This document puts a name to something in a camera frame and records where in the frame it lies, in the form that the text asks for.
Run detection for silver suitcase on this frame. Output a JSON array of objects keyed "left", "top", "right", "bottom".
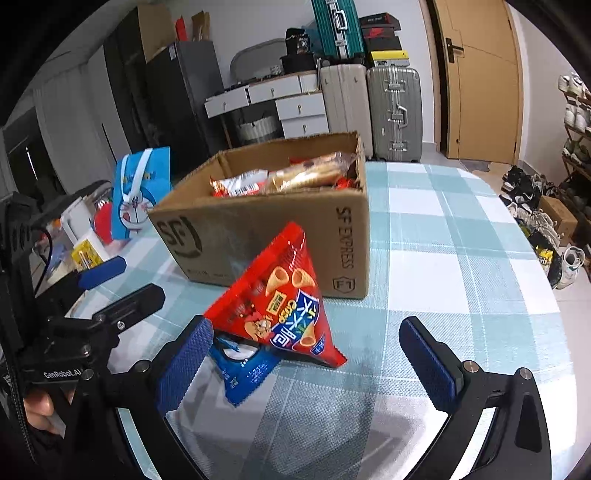
[{"left": 367, "top": 65, "right": 423, "bottom": 163}]

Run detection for brown paper bag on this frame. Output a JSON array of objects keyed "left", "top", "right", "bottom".
[{"left": 191, "top": 11, "right": 211, "bottom": 42}]

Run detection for white desk with drawers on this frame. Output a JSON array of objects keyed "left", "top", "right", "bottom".
[{"left": 204, "top": 71, "right": 331, "bottom": 139}]

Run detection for blue cartoon bag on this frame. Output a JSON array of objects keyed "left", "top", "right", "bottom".
[{"left": 113, "top": 147, "right": 172, "bottom": 241}]

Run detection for pile of loose shoes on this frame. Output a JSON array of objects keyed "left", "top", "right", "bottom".
[{"left": 501, "top": 165, "right": 588, "bottom": 291}]

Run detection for white jug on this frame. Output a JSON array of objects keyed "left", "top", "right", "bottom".
[{"left": 60, "top": 196, "right": 100, "bottom": 252}]

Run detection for red object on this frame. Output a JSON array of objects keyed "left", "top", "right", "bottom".
[{"left": 93, "top": 203, "right": 116, "bottom": 245}]

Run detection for black cable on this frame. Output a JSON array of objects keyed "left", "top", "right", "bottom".
[{"left": 32, "top": 225, "right": 53, "bottom": 296}]

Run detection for red cone snack packet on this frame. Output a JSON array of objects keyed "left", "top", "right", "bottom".
[{"left": 203, "top": 222, "right": 348, "bottom": 368}]

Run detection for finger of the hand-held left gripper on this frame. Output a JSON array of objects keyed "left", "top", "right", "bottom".
[
  {"left": 46, "top": 283, "right": 166, "bottom": 342},
  {"left": 44, "top": 256, "right": 128, "bottom": 305}
]

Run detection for red packet with black stripe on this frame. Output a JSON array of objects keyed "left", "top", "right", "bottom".
[{"left": 209, "top": 168, "right": 271, "bottom": 198}]

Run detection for black red shoe box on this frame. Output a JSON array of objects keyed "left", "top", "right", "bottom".
[{"left": 360, "top": 26, "right": 403, "bottom": 51}]

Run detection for black printed bag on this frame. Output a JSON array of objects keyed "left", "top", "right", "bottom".
[{"left": 284, "top": 28, "right": 315, "bottom": 57}]

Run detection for wooden door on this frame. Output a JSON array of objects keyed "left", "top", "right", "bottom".
[{"left": 431, "top": 0, "right": 525, "bottom": 166}]

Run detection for grey curtain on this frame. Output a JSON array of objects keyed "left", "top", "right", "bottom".
[{"left": 34, "top": 46, "right": 134, "bottom": 199}]

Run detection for small cardboard box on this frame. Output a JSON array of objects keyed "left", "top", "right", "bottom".
[{"left": 538, "top": 196, "right": 580, "bottom": 247}]

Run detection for person's left hand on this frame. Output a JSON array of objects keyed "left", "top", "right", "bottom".
[{"left": 23, "top": 392, "right": 68, "bottom": 437}]

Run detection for black cabinet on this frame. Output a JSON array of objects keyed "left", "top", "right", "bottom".
[{"left": 104, "top": 7, "right": 232, "bottom": 160}]

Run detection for large cardboard box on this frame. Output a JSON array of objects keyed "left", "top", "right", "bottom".
[{"left": 139, "top": 4, "right": 178, "bottom": 63}]

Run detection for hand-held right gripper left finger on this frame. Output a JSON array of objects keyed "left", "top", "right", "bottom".
[{"left": 102, "top": 315, "right": 215, "bottom": 417}]

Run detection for shoe rack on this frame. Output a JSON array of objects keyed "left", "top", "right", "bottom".
[{"left": 560, "top": 88, "right": 591, "bottom": 186}]

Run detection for clear biscuit packet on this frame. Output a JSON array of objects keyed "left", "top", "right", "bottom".
[{"left": 268, "top": 151, "right": 358, "bottom": 193}]

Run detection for yellow and black box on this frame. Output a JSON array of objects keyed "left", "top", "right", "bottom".
[{"left": 369, "top": 50, "right": 411, "bottom": 68}]

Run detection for rows of racked shoes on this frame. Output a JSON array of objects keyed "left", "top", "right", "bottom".
[{"left": 558, "top": 73, "right": 591, "bottom": 176}]

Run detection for blue cookie packet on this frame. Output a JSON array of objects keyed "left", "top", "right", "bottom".
[{"left": 208, "top": 331, "right": 282, "bottom": 408}]

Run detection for checked tablecloth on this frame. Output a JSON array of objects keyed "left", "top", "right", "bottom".
[{"left": 28, "top": 159, "right": 571, "bottom": 480}]

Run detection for yellow snack packet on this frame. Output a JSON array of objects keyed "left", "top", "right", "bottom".
[{"left": 71, "top": 240, "right": 105, "bottom": 272}]

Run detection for white suitcase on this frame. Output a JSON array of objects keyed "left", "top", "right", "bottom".
[{"left": 318, "top": 62, "right": 375, "bottom": 160}]

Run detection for brown cardboard box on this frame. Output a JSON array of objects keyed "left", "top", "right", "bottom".
[{"left": 147, "top": 131, "right": 371, "bottom": 301}]

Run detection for striped laundry basket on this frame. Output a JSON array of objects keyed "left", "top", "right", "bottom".
[{"left": 235, "top": 115, "right": 280, "bottom": 144}]

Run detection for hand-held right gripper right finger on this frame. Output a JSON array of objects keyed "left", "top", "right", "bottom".
[{"left": 398, "top": 316, "right": 553, "bottom": 462}]

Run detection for teal suitcase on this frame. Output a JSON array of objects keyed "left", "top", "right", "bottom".
[{"left": 311, "top": 0, "right": 368, "bottom": 61}]

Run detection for rounded desk mirror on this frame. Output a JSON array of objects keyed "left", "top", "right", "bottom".
[{"left": 230, "top": 39, "right": 284, "bottom": 86}]

